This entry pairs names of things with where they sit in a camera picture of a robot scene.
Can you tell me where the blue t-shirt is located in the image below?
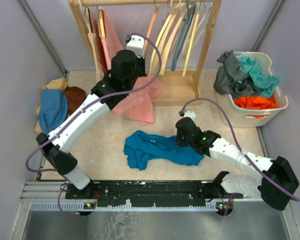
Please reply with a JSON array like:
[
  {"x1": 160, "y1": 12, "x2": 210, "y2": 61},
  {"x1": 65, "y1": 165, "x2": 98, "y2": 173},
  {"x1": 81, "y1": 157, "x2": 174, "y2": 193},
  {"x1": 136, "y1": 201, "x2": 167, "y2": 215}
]
[{"x1": 123, "y1": 130, "x2": 205, "y2": 171}]

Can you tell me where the orange hanger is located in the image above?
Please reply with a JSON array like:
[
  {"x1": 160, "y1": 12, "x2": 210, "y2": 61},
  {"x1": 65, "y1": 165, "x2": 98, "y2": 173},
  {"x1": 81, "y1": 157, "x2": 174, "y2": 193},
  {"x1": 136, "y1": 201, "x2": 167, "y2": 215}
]
[{"x1": 146, "y1": 3, "x2": 162, "y2": 38}]

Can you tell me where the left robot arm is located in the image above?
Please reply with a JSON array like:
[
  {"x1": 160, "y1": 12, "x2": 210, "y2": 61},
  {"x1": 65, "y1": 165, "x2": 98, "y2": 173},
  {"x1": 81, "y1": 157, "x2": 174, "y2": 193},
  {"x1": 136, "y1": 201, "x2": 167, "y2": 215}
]
[{"x1": 36, "y1": 49, "x2": 146, "y2": 190}]

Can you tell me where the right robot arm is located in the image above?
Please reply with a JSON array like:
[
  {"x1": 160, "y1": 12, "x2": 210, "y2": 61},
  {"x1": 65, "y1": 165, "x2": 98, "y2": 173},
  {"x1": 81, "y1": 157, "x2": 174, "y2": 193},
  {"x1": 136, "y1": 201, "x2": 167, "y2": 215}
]
[{"x1": 175, "y1": 117, "x2": 300, "y2": 211}]

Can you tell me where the pink hanging t-shirt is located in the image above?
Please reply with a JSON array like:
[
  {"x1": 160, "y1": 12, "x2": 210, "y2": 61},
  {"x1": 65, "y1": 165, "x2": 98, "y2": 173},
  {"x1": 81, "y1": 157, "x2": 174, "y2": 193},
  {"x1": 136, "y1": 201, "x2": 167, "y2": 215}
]
[{"x1": 99, "y1": 10, "x2": 165, "y2": 126}]

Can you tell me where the cream wooden hanger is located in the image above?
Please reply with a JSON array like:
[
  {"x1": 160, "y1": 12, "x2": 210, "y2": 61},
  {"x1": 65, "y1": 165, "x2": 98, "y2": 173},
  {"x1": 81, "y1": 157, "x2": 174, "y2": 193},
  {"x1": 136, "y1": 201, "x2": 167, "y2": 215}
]
[{"x1": 149, "y1": 1, "x2": 178, "y2": 75}]

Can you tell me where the brown shirt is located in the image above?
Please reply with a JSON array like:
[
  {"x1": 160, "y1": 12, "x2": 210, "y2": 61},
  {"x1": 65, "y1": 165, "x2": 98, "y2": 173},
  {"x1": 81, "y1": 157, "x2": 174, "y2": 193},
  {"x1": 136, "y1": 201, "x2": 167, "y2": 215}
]
[{"x1": 64, "y1": 86, "x2": 87, "y2": 116}]

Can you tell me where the grey shirt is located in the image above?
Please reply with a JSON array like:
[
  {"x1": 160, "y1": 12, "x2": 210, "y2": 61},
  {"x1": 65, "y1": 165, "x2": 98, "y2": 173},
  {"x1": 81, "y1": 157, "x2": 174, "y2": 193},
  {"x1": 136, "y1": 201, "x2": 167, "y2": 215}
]
[{"x1": 213, "y1": 50, "x2": 261, "y2": 99}]

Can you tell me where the yellow shirt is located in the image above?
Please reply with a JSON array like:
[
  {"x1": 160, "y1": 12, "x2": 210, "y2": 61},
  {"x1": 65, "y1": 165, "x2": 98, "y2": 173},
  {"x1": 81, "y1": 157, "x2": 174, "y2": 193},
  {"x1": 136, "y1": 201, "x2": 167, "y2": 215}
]
[{"x1": 34, "y1": 78, "x2": 68, "y2": 134}]

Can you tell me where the light blue ribbed shirt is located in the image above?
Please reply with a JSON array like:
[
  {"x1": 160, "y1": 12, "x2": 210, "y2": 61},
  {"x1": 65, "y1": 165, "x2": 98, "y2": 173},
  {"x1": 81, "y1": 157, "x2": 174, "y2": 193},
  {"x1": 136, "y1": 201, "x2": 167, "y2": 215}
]
[{"x1": 38, "y1": 89, "x2": 68, "y2": 134}]

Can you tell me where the orange shirt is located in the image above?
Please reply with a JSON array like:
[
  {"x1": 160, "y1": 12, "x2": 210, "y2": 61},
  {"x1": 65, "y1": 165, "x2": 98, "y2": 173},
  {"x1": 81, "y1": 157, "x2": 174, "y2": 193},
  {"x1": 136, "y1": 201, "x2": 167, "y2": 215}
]
[{"x1": 233, "y1": 95, "x2": 279, "y2": 110}]

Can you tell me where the beige hanging t-shirt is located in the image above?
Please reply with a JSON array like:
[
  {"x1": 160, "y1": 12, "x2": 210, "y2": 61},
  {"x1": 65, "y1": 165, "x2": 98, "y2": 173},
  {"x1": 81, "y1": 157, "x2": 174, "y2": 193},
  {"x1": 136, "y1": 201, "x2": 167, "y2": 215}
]
[{"x1": 84, "y1": 6, "x2": 108, "y2": 82}]

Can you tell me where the yellow hanger holding pink shirt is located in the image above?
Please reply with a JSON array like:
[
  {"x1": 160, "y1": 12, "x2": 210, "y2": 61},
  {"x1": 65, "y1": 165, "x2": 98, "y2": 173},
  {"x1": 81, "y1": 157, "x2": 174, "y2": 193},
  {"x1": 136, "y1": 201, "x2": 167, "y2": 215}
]
[{"x1": 94, "y1": 0, "x2": 107, "y2": 38}]

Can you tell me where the light wooden hanger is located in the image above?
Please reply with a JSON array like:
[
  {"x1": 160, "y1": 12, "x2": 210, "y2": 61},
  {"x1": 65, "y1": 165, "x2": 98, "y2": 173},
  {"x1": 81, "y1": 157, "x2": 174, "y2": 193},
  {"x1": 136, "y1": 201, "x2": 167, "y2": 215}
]
[{"x1": 159, "y1": 1, "x2": 186, "y2": 76}]

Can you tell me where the teal shirt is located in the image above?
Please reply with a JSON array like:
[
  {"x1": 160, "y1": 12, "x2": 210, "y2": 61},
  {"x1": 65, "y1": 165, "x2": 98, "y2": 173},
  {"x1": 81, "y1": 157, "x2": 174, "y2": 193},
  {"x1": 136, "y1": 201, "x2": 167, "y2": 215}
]
[{"x1": 237, "y1": 56, "x2": 280, "y2": 99}]

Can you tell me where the blue hanger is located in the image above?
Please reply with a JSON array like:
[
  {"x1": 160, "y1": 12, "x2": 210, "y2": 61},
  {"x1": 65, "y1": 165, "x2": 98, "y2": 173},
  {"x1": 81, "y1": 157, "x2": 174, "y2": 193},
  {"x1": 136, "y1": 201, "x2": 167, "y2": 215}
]
[{"x1": 171, "y1": 0, "x2": 197, "y2": 72}]

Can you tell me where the white hanger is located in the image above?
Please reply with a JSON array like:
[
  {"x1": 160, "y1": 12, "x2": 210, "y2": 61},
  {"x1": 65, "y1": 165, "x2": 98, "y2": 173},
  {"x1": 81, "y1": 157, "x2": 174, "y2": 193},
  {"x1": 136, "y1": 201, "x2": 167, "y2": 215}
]
[{"x1": 181, "y1": 4, "x2": 212, "y2": 60}]

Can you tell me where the wooden clothes rack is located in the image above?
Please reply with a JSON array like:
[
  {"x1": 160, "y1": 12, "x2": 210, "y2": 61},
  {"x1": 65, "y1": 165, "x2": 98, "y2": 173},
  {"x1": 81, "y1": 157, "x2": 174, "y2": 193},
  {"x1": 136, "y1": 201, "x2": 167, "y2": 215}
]
[{"x1": 68, "y1": 0, "x2": 222, "y2": 106}]

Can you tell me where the white laundry basket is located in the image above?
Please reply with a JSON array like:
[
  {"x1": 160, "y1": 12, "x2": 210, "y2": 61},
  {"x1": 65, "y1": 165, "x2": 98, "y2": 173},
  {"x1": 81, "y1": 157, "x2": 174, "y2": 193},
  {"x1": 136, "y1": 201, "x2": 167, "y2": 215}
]
[{"x1": 215, "y1": 51, "x2": 289, "y2": 128}]

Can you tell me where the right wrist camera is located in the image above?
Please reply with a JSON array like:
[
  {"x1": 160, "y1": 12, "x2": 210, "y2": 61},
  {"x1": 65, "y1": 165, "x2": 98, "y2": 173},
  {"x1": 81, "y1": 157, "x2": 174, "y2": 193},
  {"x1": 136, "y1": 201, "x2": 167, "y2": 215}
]
[{"x1": 179, "y1": 109, "x2": 196, "y2": 122}]

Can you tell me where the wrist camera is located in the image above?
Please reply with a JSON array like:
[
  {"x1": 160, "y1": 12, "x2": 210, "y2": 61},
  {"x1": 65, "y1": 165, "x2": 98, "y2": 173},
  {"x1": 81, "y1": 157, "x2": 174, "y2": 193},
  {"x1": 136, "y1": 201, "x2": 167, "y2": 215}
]
[
  {"x1": 125, "y1": 34, "x2": 145, "y2": 59},
  {"x1": 179, "y1": 109, "x2": 196, "y2": 122}
]

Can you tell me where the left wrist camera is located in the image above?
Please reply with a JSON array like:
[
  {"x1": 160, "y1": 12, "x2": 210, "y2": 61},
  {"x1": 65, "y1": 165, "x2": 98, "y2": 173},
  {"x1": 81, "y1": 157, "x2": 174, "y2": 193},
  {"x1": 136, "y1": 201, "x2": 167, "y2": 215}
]
[{"x1": 125, "y1": 34, "x2": 145, "y2": 59}]

